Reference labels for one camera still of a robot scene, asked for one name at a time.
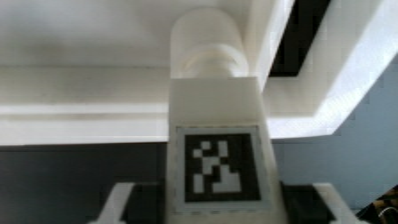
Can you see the white square table top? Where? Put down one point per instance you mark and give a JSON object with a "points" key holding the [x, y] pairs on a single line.
{"points": [[86, 51]]}

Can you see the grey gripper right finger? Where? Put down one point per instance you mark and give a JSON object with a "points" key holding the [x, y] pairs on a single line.
{"points": [[315, 206]]}

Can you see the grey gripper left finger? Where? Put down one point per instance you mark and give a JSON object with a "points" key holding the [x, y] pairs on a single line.
{"points": [[134, 204]]}

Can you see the white U-shaped obstacle fence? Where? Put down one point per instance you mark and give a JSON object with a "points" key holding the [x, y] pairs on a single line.
{"points": [[312, 99]]}

